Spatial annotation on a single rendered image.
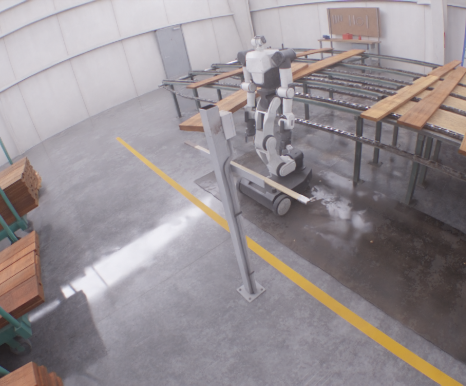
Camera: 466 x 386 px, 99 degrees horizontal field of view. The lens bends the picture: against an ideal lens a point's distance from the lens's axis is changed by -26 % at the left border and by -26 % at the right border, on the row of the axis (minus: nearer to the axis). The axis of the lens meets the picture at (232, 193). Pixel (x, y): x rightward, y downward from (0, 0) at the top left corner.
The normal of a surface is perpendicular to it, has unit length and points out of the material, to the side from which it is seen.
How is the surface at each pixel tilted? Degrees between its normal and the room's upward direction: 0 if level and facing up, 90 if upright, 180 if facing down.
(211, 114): 90
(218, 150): 90
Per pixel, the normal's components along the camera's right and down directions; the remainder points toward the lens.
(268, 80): -0.12, 0.70
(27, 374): -0.18, -0.80
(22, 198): 0.60, 0.37
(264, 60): -0.16, 0.52
